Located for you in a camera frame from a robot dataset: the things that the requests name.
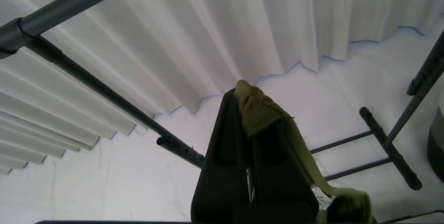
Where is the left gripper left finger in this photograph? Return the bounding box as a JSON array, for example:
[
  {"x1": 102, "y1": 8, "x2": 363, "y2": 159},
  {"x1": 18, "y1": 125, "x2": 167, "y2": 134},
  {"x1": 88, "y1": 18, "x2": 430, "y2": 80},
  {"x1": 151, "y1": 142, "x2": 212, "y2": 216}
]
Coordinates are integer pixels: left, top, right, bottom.
[{"x1": 190, "y1": 87, "x2": 252, "y2": 224}]

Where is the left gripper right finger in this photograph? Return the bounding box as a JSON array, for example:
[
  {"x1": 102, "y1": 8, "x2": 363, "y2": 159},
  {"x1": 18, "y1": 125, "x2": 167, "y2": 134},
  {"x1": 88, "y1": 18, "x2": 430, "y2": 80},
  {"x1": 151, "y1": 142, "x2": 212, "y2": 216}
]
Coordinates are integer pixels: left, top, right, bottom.
[{"x1": 250, "y1": 117, "x2": 320, "y2": 224}]

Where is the green long-sleeved shirt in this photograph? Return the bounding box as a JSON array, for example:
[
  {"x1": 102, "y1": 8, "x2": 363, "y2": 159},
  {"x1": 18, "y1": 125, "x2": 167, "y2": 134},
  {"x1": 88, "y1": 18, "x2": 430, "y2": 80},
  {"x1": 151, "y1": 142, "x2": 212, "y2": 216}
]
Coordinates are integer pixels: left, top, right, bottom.
[{"x1": 234, "y1": 79, "x2": 377, "y2": 224}]

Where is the black clothes rack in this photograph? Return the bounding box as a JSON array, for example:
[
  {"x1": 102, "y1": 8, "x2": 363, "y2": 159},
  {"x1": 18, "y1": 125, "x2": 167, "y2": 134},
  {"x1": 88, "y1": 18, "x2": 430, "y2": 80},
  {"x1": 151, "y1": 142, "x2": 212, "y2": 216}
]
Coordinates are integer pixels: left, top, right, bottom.
[{"x1": 0, "y1": 0, "x2": 444, "y2": 191}]

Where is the white curtain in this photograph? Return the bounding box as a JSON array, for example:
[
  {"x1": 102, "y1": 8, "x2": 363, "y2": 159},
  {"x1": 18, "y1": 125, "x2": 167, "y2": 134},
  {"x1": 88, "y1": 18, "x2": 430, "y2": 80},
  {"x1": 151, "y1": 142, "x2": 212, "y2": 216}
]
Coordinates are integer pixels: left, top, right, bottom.
[{"x1": 0, "y1": 0, "x2": 444, "y2": 175}]

